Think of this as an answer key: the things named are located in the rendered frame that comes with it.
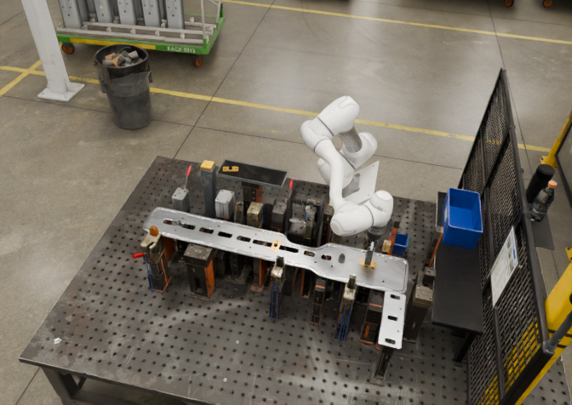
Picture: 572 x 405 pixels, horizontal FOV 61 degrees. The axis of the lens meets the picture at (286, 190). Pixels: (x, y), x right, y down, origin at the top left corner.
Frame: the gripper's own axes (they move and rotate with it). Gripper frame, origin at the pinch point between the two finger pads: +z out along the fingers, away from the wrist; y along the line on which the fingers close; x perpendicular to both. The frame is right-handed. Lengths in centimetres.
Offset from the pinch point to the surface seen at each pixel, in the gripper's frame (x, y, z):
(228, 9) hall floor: -262, -519, 107
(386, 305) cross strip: 12.1, 20.5, 6.5
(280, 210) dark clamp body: -49, -18, -1
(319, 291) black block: -19.4, 20.4, 7.8
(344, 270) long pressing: -10.2, 6.0, 6.5
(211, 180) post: -93, -30, -1
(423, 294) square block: 27.0, 14.3, 0.5
